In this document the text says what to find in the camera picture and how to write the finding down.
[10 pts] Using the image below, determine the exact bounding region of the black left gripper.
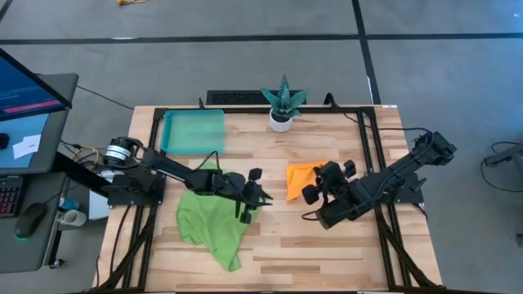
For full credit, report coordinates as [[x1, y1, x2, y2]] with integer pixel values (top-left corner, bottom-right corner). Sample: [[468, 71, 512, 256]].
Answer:
[[220, 167, 274, 225]]

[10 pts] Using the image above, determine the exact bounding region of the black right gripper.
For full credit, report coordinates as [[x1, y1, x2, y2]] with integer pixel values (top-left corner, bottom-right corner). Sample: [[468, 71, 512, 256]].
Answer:
[[301, 159, 357, 206]]

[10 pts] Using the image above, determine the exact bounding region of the orange microfiber towel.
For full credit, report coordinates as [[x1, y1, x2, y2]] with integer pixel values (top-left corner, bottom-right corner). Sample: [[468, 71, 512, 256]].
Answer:
[[285, 160, 330, 203]]

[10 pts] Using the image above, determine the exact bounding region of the green microfiber towel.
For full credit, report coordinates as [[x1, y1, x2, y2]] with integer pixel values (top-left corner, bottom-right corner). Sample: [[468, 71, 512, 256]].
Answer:
[[175, 161, 261, 273]]

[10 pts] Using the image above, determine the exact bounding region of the teal plastic basket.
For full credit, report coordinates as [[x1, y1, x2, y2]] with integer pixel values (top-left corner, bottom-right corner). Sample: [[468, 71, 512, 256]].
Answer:
[[160, 108, 226, 156]]

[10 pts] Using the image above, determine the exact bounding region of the snake plant in white pot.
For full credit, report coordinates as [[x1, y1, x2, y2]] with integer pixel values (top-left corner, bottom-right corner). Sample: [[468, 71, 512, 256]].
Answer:
[[260, 74, 310, 134]]

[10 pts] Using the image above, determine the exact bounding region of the black floor vent grille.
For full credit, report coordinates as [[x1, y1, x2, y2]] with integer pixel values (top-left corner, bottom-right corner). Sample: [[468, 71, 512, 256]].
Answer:
[[206, 89, 307, 106]]

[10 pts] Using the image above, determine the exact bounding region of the white box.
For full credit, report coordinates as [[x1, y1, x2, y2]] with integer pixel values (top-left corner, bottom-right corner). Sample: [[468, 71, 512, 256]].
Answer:
[[88, 169, 112, 221]]

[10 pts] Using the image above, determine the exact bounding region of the grey stand leg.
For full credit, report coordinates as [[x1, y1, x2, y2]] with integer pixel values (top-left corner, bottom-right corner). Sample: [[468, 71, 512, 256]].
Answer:
[[484, 142, 523, 168]]

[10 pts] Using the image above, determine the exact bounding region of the white mug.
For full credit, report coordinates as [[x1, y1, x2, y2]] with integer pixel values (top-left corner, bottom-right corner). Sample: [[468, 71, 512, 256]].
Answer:
[[56, 208, 88, 228]]

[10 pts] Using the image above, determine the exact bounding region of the teal bottle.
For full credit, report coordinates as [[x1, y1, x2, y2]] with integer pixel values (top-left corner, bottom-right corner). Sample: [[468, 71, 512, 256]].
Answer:
[[59, 198, 81, 212]]

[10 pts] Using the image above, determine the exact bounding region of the grey computer desk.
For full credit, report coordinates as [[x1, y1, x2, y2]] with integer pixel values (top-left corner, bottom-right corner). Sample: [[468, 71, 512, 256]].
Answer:
[[0, 73, 79, 274]]

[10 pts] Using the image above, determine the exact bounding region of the black computer mouse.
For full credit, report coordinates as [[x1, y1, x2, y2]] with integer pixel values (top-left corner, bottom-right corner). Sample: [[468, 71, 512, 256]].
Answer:
[[14, 203, 48, 241]]

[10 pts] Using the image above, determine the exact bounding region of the white paper note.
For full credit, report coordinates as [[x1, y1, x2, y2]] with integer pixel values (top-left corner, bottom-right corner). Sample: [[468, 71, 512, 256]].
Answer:
[[11, 133, 42, 160]]

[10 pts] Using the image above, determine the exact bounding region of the black keyboard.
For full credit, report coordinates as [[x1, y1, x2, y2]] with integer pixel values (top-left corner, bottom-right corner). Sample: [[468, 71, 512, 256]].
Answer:
[[0, 175, 25, 218]]

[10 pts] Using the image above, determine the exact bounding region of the computer monitor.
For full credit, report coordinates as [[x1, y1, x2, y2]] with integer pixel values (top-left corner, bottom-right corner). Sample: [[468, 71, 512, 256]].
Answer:
[[0, 47, 74, 123]]

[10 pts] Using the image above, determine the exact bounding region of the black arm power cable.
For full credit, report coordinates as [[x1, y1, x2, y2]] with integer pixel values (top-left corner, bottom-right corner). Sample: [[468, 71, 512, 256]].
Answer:
[[324, 92, 435, 136]]

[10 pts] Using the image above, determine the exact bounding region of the black aluminium table frame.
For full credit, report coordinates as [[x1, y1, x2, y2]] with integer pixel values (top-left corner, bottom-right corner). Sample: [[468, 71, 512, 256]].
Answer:
[[92, 105, 447, 294]]

